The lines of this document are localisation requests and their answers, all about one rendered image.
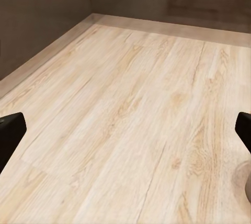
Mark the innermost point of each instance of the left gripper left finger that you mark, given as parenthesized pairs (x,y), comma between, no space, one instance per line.
(12,130)

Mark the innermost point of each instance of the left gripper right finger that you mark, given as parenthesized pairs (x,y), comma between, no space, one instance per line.
(243,128)

